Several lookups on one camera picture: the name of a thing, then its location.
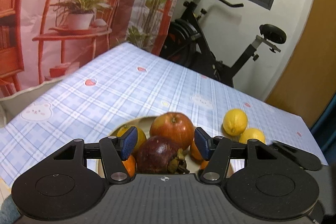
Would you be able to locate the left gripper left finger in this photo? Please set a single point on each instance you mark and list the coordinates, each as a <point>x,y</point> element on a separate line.
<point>114,150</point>

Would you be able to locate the yellow lemon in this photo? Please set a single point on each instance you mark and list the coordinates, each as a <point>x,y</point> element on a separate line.
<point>235,122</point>
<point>252,133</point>

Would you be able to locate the orange tangerine front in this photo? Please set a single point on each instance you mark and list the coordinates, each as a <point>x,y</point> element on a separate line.
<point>194,152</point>

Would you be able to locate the wooden door panel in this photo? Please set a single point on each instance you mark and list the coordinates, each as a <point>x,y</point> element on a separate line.
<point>307,84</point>

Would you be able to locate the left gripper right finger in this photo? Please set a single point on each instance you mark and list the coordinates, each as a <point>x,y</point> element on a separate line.
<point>218,151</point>

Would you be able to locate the small orange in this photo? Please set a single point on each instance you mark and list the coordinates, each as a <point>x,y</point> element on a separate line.
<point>130,165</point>

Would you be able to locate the blue plaid tablecloth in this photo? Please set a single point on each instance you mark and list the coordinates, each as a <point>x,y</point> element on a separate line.
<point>123,84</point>

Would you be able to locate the cream round plate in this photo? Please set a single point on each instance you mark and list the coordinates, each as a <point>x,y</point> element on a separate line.
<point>144,123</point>

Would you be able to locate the orange tangerine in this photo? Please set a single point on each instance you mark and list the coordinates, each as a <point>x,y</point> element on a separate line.
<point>203,165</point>
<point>194,152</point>

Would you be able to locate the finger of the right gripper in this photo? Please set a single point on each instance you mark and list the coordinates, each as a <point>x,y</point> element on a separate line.
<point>305,160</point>

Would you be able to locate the red apple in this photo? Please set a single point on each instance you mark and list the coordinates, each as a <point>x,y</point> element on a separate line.
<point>174,126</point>

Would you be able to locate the blue curtain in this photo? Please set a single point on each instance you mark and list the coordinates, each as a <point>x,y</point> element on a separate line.
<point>324,133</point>

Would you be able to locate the printed room backdrop cloth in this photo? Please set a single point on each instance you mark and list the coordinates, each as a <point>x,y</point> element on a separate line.
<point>46,39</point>

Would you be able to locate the yellow-orange citrus fruit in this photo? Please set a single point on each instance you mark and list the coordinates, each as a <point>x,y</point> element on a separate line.
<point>141,137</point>

